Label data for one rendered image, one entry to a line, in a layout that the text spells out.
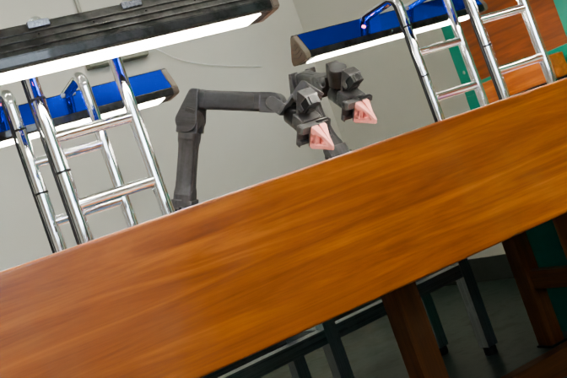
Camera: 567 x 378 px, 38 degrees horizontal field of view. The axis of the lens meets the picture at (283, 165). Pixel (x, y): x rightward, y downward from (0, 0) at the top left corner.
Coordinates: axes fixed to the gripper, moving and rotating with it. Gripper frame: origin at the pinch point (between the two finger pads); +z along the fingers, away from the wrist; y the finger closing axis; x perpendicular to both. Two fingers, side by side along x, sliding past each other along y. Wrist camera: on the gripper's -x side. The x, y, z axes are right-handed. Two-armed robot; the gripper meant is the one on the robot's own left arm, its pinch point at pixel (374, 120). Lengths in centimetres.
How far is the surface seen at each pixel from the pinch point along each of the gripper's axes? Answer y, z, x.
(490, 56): -6, 44, -41
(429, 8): 15.4, 0.5, -31.3
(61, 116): -91, 4, -30
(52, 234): -103, 29, -20
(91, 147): -90, 20, -31
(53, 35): -101, 44, -67
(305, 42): -25.9, 0.9, -31.0
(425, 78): -5.6, 24.4, -26.1
